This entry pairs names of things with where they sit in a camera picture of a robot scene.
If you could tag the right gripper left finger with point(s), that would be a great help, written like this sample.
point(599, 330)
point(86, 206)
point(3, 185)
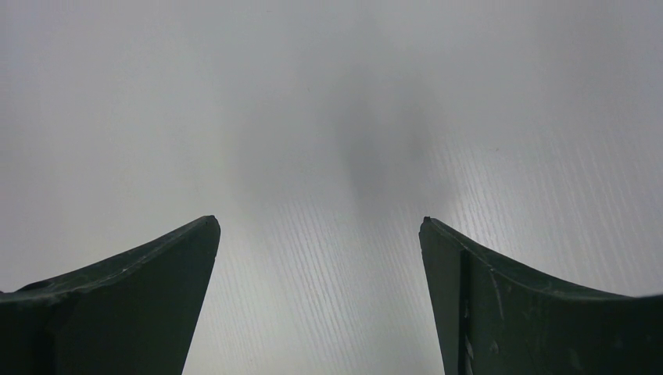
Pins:
point(133, 313)

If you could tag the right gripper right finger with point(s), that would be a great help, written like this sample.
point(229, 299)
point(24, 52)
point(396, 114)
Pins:
point(495, 315)

